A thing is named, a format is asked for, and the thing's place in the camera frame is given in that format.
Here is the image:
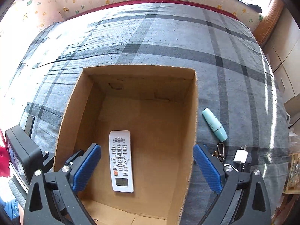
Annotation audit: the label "metal keychain with carabiner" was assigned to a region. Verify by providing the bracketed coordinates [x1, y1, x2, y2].
[213, 142, 225, 163]

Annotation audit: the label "small white charger plug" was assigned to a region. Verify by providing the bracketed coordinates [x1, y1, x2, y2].
[233, 145, 248, 164]

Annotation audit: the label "white air conditioner remote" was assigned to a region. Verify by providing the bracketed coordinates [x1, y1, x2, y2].
[109, 130, 134, 193]

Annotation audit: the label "teal cylindrical bottle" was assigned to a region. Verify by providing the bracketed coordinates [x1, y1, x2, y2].
[202, 108, 228, 142]

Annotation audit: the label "brown cardboard box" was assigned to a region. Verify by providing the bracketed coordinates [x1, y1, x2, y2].
[54, 65, 198, 224]

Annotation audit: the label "black round charger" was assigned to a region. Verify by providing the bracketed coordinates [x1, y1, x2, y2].
[237, 163, 251, 173]

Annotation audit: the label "black smartphone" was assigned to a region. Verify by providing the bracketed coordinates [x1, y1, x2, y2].
[24, 115, 35, 138]

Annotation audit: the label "wooden shelf with snacks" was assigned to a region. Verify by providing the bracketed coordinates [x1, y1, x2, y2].
[283, 153, 299, 194]

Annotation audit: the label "white plastic bags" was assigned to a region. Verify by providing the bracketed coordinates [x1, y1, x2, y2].
[288, 112, 300, 155]

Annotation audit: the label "beige wardrobe with drawers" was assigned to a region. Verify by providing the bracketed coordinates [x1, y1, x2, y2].
[263, 8, 299, 115]

